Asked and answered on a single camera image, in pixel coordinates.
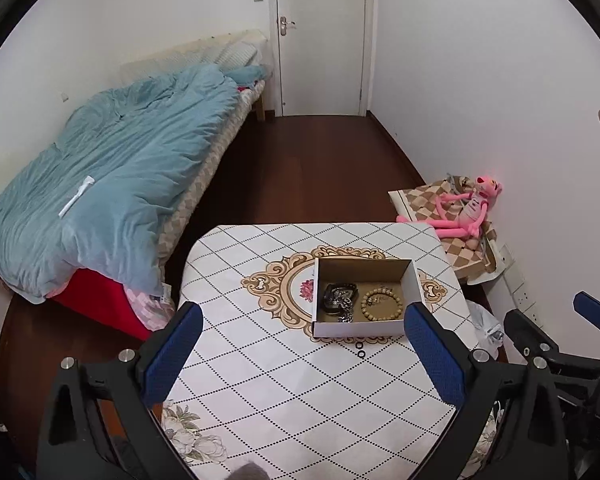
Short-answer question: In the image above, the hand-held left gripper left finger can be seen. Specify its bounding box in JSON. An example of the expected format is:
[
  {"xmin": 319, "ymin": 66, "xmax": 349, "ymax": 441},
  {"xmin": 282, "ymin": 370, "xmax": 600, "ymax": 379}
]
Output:
[{"xmin": 36, "ymin": 301, "xmax": 205, "ymax": 480}]

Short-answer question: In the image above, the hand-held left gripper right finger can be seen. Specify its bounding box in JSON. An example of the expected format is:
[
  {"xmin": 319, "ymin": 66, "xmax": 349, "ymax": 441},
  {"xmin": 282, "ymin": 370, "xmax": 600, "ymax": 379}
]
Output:
[{"xmin": 404, "ymin": 301, "xmax": 571, "ymax": 480}]

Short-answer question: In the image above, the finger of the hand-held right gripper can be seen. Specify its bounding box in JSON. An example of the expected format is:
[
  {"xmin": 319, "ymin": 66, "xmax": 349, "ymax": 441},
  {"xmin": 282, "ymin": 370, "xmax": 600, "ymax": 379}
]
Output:
[
  {"xmin": 573, "ymin": 291, "xmax": 600, "ymax": 333},
  {"xmin": 503, "ymin": 308, "xmax": 600, "ymax": 376}
]

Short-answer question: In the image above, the cardboard box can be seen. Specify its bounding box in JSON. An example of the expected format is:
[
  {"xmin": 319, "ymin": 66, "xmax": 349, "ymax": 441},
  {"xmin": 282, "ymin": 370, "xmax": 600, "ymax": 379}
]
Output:
[{"xmin": 312, "ymin": 257, "xmax": 423, "ymax": 339}]

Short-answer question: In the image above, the wooden bead bracelet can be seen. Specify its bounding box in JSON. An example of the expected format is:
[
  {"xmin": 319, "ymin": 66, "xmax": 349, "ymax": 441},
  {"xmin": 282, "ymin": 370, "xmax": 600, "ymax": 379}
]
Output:
[{"xmin": 361, "ymin": 286, "xmax": 403, "ymax": 322}]

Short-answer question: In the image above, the thick silver chain bracelet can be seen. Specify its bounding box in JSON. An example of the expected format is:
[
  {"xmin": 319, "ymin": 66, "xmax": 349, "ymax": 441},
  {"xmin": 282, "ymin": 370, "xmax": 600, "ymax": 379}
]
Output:
[{"xmin": 330, "ymin": 295, "xmax": 357, "ymax": 323}]

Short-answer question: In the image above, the black smart band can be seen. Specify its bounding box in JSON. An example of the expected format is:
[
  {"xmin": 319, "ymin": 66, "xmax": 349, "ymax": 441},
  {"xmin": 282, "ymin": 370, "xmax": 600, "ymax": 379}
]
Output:
[{"xmin": 322, "ymin": 282, "xmax": 361, "ymax": 311}]

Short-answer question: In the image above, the white plastic bag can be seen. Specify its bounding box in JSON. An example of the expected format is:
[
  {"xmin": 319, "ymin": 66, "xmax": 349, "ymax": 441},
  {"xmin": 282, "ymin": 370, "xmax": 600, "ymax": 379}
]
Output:
[{"xmin": 464, "ymin": 300, "xmax": 506, "ymax": 361}]

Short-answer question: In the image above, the pink checked cloth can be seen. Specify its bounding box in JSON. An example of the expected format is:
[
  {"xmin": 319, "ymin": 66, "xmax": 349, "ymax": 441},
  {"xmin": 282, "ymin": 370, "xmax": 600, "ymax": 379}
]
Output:
[{"xmin": 122, "ymin": 285, "xmax": 178, "ymax": 333}]

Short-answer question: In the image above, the red bed sheet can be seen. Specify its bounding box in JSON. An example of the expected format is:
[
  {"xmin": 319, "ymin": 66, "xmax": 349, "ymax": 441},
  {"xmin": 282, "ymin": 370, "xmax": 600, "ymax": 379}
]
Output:
[{"xmin": 0, "ymin": 247, "xmax": 156, "ymax": 343}]

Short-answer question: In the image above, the white diamond-pattern tablecloth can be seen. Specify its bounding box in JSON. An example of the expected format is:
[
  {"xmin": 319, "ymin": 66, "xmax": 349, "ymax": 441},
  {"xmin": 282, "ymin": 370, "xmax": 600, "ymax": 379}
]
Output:
[{"xmin": 162, "ymin": 222, "xmax": 506, "ymax": 480}]

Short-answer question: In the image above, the pink plush toy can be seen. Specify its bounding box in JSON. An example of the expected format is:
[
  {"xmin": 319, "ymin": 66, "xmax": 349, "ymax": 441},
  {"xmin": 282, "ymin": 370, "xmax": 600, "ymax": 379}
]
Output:
[{"xmin": 396, "ymin": 174, "xmax": 506, "ymax": 239}]

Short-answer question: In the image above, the patterned bed mattress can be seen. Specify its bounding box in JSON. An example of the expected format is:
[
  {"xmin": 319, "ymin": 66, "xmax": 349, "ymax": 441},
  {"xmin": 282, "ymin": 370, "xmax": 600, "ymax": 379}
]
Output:
[{"xmin": 155, "ymin": 80, "xmax": 268, "ymax": 271}]

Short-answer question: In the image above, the light blue duvet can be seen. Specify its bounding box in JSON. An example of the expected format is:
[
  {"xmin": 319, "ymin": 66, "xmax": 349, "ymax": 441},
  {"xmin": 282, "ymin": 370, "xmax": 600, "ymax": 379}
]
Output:
[{"xmin": 0, "ymin": 65, "xmax": 268, "ymax": 306}]

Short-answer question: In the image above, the beige headboard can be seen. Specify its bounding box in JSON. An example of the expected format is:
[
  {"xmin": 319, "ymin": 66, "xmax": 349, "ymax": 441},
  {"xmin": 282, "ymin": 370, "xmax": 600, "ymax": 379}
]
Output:
[{"xmin": 120, "ymin": 29, "xmax": 268, "ymax": 83}]

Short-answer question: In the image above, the white pillow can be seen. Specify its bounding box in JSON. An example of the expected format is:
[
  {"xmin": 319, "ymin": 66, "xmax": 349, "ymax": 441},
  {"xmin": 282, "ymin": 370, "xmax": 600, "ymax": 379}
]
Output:
[{"xmin": 215, "ymin": 40, "xmax": 261, "ymax": 68}]

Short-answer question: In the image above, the white door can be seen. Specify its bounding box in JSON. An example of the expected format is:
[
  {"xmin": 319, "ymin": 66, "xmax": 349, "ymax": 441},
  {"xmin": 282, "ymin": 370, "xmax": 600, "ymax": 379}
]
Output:
[{"xmin": 267, "ymin": 0, "xmax": 378, "ymax": 118}]

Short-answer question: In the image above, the white wall socket row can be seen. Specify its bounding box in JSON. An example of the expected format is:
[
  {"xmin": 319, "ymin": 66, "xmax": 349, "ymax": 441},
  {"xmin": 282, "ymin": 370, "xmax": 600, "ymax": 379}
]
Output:
[{"xmin": 500, "ymin": 242, "xmax": 543, "ymax": 331}]

